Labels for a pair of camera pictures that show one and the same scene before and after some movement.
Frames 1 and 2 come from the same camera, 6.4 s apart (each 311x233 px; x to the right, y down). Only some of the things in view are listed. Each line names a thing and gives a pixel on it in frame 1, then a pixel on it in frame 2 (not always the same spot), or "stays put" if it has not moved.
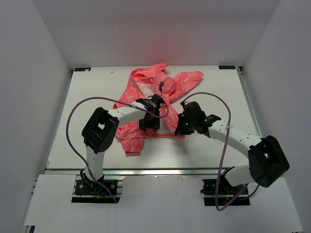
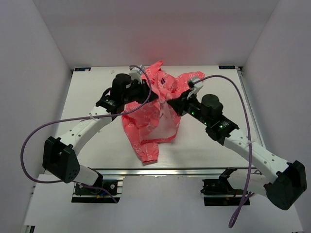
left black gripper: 154,124 → 143,88
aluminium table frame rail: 196,171 stays put
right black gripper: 180,130 → 179,104
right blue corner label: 227,67 stays put
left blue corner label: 82,69 stays put
